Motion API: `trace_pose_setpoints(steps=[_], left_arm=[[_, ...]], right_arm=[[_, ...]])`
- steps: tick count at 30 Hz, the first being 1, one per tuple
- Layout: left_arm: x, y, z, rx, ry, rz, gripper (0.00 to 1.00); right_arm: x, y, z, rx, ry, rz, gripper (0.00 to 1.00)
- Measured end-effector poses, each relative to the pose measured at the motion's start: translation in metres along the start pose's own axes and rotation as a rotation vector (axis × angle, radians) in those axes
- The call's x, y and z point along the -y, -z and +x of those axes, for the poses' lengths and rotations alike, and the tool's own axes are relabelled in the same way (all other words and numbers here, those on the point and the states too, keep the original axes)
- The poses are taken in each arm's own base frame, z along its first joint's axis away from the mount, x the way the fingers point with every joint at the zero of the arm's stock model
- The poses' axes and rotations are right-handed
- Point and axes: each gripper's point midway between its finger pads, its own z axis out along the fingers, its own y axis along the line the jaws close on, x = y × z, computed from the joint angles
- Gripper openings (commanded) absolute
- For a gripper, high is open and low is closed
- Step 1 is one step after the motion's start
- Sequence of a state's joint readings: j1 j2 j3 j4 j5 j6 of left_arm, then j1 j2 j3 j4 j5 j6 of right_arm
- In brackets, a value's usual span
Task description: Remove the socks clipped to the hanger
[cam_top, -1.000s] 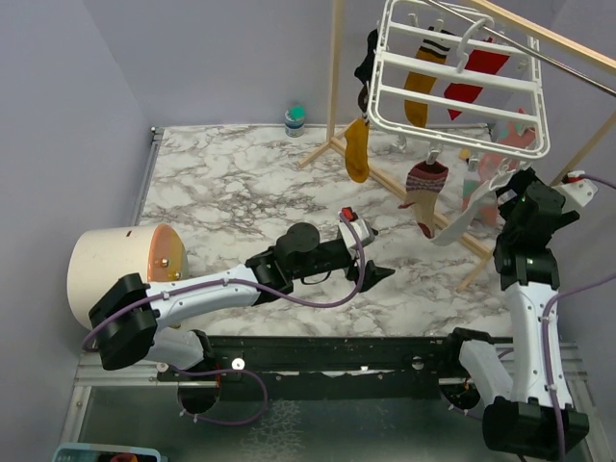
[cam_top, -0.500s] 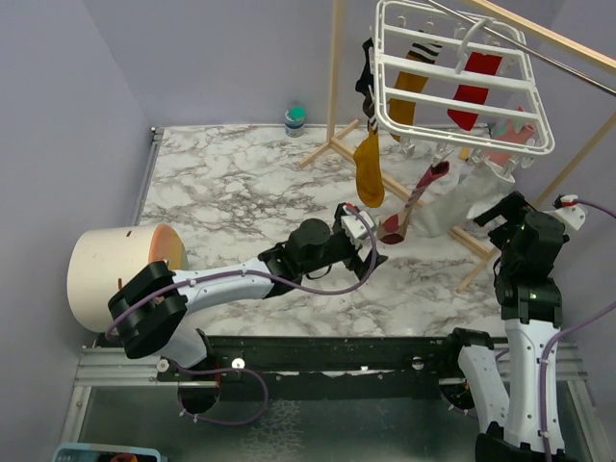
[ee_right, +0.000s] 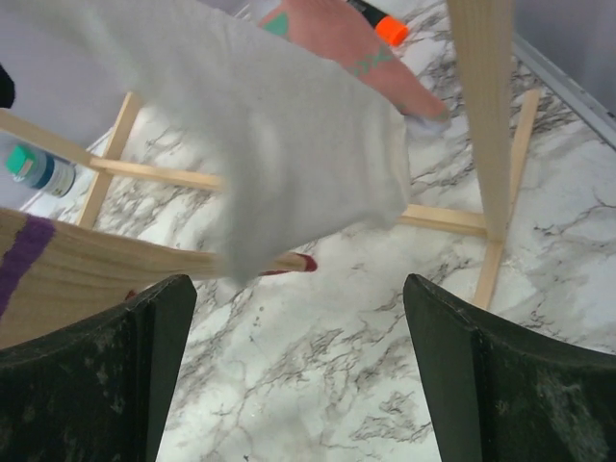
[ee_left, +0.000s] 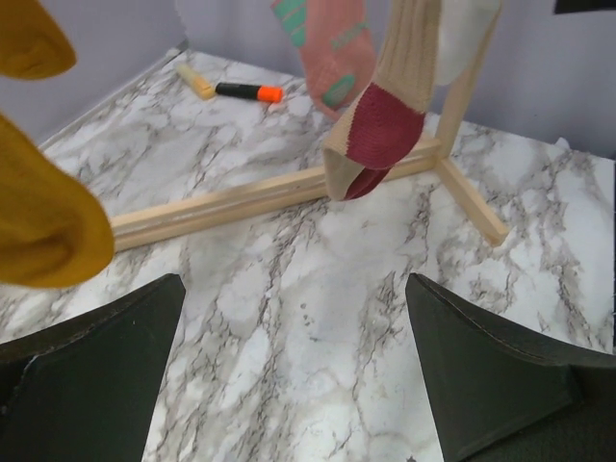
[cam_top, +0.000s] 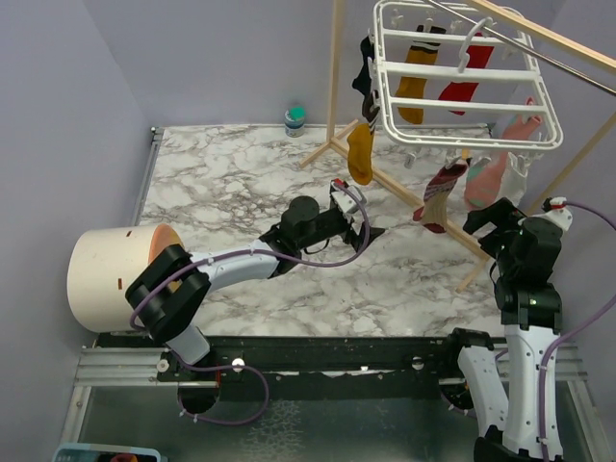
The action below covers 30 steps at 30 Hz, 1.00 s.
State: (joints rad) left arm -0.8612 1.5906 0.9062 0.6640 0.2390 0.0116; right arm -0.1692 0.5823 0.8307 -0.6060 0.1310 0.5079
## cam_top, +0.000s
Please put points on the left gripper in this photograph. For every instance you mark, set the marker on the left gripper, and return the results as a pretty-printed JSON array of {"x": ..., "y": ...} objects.
[{"x": 357, "y": 240}]

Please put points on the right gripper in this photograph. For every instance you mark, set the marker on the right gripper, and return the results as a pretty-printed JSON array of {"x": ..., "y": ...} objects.
[{"x": 501, "y": 213}]

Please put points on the maroon beige striped sock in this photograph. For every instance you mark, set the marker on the maroon beige striped sock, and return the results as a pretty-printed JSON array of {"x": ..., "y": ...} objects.
[{"x": 433, "y": 215}]

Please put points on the mustard striped sock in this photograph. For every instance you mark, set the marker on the mustard striped sock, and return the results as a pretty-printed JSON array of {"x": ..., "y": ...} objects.
[{"x": 360, "y": 142}]

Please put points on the black sock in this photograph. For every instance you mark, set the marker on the black sock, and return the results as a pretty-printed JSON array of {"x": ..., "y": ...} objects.
[{"x": 363, "y": 81}]

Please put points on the white plastic sock hanger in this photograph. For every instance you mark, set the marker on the white plastic sock hanger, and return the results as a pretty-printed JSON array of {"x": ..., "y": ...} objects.
[{"x": 480, "y": 34}]

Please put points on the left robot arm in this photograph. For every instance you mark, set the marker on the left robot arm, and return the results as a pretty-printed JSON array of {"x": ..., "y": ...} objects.
[{"x": 167, "y": 294}]

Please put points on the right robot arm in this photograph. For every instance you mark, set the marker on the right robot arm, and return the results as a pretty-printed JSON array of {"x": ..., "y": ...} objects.
[{"x": 517, "y": 422}]

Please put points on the pink sock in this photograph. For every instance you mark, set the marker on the pink sock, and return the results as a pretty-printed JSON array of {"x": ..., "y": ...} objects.
[{"x": 484, "y": 176}]

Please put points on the white sock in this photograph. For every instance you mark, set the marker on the white sock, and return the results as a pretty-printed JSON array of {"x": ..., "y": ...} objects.
[{"x": 513, "y": 181}]

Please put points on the wooden clothes rack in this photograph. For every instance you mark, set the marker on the wooden clothes rack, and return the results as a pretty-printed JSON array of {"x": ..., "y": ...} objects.
[{"x": 508, "y": 22}]

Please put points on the teal lidded jar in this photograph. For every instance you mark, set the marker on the teal lidded jar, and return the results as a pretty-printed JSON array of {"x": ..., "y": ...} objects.
[{"x": 294, "y": 121}]

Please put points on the cream cylindrical container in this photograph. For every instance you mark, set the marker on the cream cylindrical container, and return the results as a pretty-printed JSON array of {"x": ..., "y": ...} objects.
[{"x": 103, "y": 264}]

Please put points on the blue bin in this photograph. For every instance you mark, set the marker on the blue bin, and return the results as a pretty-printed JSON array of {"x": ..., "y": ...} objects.
[{"x": 71, "y": 452}]

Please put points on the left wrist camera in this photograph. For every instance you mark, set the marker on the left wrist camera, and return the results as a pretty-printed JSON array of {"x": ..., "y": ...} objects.
[{"x": 345, "y": 197}]

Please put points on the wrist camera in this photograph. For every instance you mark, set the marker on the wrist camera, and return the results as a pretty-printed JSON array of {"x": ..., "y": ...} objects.
[
  {"x": 556, "y": 211},
  {"x": 345, "y": 197}
]

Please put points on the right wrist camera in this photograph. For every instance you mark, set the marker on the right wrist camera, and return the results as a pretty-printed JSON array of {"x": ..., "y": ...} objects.
[{"x": 556, "y": 211}]

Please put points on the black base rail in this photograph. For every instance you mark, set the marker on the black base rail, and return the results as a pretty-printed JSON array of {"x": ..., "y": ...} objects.
[{"x": 303, "y": 368}]

